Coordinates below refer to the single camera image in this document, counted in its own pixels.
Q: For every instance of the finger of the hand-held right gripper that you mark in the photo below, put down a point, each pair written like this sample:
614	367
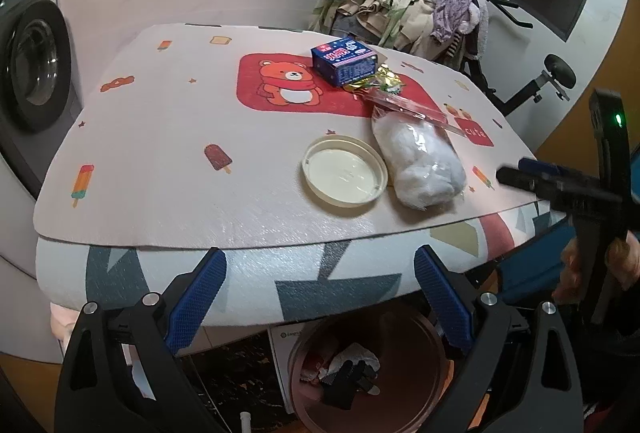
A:
532	163
530	180

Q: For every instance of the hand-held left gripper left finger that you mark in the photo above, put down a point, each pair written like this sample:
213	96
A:
197	298

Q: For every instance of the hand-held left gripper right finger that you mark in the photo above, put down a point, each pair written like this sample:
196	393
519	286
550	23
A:
445	298

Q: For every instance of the white wrapper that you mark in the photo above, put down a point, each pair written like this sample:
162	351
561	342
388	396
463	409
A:
357	355

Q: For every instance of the white cotton bag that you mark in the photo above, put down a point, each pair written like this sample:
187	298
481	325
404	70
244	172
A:
420	163

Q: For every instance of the brown round trash bin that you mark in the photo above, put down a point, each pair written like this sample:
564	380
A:
425	408

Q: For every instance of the clear plastic package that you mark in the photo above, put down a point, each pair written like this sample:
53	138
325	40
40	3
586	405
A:
415	110

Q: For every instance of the black glove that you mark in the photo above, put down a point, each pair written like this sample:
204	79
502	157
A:
345	383

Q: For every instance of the cream round lid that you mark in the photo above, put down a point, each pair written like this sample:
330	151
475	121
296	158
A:
345	170

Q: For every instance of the gold foil wrapper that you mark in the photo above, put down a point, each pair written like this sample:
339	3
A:
380	80

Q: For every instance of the blue cardboard box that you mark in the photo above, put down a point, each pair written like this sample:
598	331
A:
340	58

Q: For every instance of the person's right forearm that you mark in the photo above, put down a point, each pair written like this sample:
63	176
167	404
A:
620	353

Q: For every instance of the person's right hand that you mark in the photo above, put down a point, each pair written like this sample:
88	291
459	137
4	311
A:
572	265

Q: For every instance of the geometric patterned table cover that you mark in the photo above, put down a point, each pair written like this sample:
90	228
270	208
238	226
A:
250	278

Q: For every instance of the black exercise bike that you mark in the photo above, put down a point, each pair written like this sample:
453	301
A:
560	70

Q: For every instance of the white flat box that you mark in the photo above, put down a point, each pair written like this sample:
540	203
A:
282	363

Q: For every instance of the white tube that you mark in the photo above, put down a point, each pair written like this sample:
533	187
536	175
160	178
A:
245	423

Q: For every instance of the printed bear table mat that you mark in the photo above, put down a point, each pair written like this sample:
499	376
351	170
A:
175	123

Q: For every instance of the pile of clothes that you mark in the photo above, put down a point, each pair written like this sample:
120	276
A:
400	3

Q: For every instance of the grey washing machine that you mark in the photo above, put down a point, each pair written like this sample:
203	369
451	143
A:
35	68

